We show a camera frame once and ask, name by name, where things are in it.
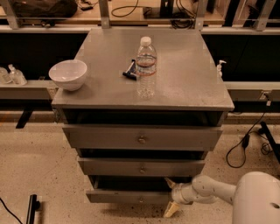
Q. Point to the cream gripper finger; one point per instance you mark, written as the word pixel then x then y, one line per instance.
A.
pixel 172 208
pixel 170 183

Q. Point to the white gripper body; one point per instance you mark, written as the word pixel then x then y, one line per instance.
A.
pixel 177 193

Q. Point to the grey bottom drawer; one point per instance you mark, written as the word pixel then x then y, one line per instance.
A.
pixel 134 190

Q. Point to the grey drawer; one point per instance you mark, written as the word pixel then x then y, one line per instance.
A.
pixel 141 137
pixel 134 190
pixel 140 167

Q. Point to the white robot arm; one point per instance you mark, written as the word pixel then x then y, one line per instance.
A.
pixel 255 198

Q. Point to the grey middle drawer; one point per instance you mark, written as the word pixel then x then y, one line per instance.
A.
pixel 140 167

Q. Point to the grey drawer cabinet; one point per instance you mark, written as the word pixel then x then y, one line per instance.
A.
pixel 189 92

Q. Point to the grey top drawer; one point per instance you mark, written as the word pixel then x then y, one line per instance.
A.
pixel 141 137

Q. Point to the black table leg right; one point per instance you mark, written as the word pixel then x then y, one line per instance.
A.
pixel 275 146

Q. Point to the black and white razor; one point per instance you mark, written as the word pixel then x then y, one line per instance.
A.
pixel 131 71

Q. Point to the small white pump bottle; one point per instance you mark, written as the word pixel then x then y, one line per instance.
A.
pixel 219 67

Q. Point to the clear plastic water bottle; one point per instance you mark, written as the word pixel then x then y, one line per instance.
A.
pixel 146 68

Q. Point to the black stand foot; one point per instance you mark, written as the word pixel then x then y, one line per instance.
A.
pixel 34 205

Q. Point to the white bowl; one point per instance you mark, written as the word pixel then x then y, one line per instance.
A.
pixel 69 74

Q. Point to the clear sanitizer bottle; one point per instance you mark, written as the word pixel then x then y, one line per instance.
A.
pixel 17 76

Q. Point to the clear bottle at left edge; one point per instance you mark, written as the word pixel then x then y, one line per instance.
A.
pixel 4 76

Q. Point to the black backpack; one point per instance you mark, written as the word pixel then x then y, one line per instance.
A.
pixel 44 8

